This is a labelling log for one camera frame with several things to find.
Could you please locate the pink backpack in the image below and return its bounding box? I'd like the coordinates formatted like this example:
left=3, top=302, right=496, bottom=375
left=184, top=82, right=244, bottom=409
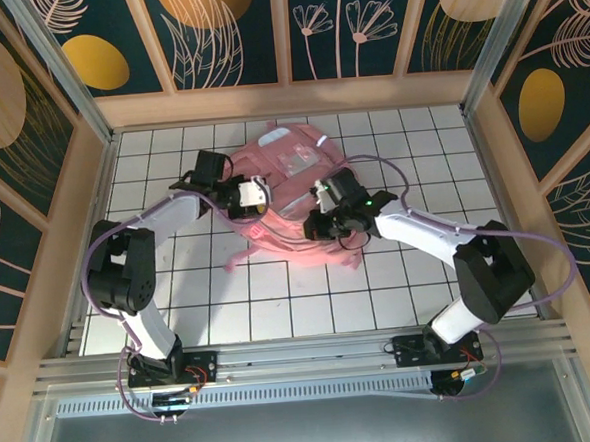
left=216, top=116, right=367, bottom=279

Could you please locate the grey metal shelf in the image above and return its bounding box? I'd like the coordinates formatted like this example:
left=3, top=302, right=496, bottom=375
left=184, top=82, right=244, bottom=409
left=16, top=382, right=590, bottom=442

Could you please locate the aluminium side rail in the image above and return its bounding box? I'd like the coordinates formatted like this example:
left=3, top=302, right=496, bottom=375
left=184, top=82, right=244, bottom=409
left=44, top=134, right=134, bottom=358
left=463, top=105, right=555, bottom=324

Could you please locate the long aluminium mounting rail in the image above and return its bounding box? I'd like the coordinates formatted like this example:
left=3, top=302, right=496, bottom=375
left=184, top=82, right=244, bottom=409
left=29, top=316, right=580, bottom=398

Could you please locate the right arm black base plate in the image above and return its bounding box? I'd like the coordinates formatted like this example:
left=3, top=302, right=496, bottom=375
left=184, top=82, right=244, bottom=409
left=381, top=330, right=485, bottom=370

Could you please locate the grey slotted cable duct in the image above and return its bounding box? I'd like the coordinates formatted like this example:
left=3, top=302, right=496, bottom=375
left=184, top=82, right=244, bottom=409
left=54, top=370, right=437, bottom=423

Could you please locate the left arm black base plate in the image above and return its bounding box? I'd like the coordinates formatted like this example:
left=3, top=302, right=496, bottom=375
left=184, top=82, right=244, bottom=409
left=126, top=349, right=221, bottom=390

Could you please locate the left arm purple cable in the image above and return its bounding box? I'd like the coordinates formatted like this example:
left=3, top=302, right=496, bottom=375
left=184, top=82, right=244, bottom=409
left=75, top=174, right=288, bottom=429

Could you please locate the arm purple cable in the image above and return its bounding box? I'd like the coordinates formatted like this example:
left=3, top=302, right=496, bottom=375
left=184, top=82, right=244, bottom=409
left=75, top=174, right=288, bottom=429
left=338, top=142, right=586, bottom=409

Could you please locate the aluminium corner post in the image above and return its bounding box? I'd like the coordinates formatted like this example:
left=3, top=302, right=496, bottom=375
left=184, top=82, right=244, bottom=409
left=454, top=0, right=556, bottom=115
left=3, top=0, right=117, bottom=149

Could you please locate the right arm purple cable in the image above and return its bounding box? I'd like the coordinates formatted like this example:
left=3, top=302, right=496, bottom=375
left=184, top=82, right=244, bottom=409
left=338, top=142, right=586, bottom=409

